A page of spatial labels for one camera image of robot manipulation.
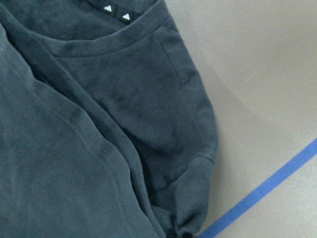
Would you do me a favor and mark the black printed t-shirt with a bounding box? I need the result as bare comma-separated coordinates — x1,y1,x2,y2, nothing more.
0,0,218,238

